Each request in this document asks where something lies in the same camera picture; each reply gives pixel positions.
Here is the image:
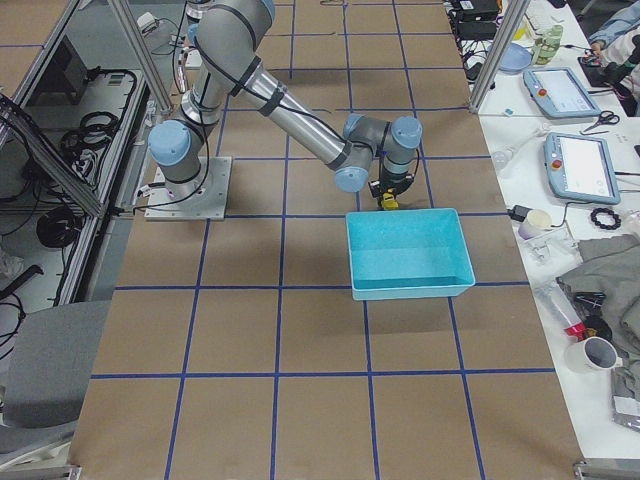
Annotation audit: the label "grey chair seat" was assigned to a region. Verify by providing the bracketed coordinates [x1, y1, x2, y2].
[3, 300, 111, 430]

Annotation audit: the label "white mug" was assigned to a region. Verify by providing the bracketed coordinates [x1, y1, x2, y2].
[564, 337, 623, 373]

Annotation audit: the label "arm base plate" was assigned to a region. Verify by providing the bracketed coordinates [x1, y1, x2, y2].
[144, 156, 232, 221]

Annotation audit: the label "blue plate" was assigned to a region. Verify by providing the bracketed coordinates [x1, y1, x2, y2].
[499, 43, 532, 74]

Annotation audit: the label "grey cloth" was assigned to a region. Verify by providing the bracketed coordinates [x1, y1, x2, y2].
[557, 234, 639, 372]

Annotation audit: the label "aluminium frame post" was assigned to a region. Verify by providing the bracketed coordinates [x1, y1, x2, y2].
[469, 0, 530, 114]

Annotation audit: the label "black bead bracelet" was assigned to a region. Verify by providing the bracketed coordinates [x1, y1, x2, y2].
[590, 206, 621, 231]

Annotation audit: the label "far teach pendant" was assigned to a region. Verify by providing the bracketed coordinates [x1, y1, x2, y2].
[522, 68, 601, 119]

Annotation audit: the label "scissors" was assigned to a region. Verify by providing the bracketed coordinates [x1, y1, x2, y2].
[580, 110, 620, 135]

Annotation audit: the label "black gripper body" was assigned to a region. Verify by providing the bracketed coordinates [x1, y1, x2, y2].
[368, 167, 415, 200]

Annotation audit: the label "teal plastic bin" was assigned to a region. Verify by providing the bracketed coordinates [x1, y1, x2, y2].
[345, 208, 476, 301]

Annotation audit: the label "teach pendant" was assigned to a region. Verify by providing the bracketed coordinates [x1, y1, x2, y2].
[543, 133, 621, 205]
[522, 68, 601, 119]

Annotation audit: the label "green bottle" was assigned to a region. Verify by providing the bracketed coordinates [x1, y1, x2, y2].
[532, 24, 564, 66]

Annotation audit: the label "near teach pendant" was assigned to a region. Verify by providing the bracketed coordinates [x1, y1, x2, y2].
[543, 133, 621, 205]

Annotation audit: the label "yellow toy beetle car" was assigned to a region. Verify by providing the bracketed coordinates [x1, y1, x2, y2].
[379, 192, 399, 211]

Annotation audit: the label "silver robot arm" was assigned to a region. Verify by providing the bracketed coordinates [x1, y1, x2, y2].
[148, 1, 423, 201]

